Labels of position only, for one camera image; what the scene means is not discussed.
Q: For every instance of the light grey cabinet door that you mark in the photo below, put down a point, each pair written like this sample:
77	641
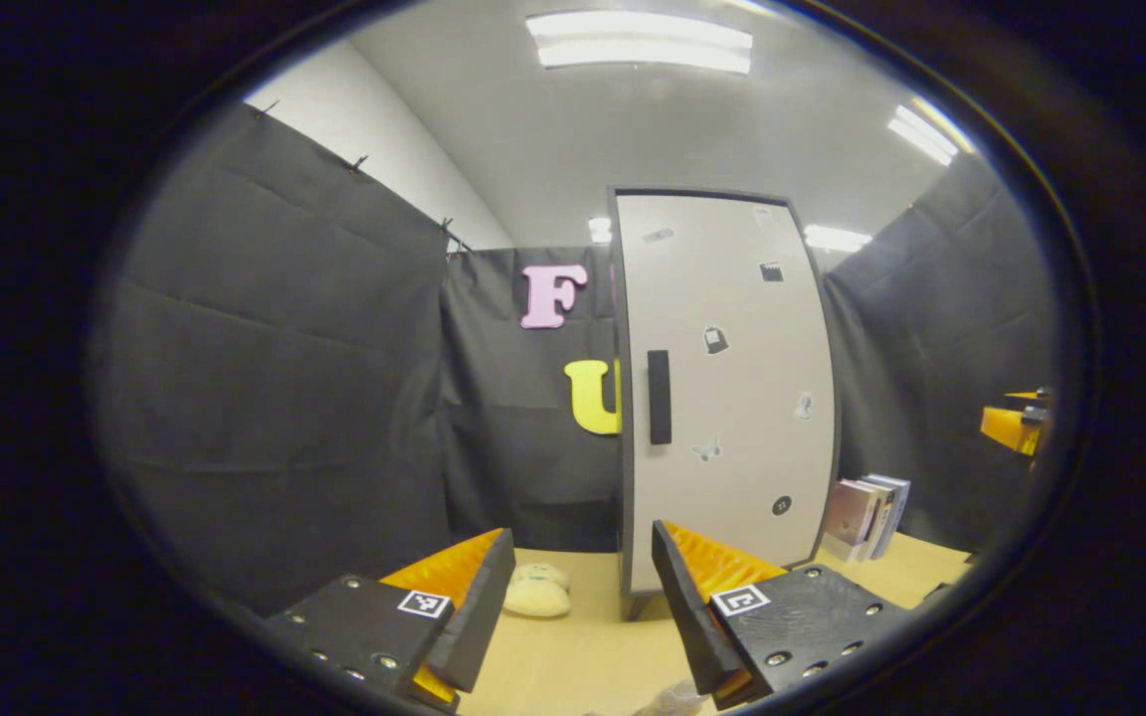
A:
732	497

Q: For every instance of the dark grey cabinet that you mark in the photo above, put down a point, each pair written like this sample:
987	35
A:
636	605

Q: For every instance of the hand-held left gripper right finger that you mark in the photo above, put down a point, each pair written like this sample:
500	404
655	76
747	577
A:
692	617

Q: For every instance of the clear plastic bottle red label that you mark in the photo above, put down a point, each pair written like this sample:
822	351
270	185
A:
672	701

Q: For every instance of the large ceiling light panel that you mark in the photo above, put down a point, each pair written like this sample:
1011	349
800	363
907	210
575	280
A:
638	42

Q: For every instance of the blue spine book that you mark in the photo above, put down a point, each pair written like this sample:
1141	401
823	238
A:
899	497

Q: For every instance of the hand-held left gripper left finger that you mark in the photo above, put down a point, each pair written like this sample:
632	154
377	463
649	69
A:
481	622

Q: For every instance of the pink cover book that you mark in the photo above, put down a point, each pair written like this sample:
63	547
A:
847	517

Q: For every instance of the black backdrop cloth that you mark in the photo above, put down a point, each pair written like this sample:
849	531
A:
285	348

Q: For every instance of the cream plush toy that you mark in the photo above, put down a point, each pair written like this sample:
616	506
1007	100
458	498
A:
538	600

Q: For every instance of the white cover book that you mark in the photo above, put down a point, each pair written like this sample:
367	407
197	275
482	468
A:
881	507

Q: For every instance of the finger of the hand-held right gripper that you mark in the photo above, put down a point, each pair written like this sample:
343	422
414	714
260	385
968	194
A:
1006	423

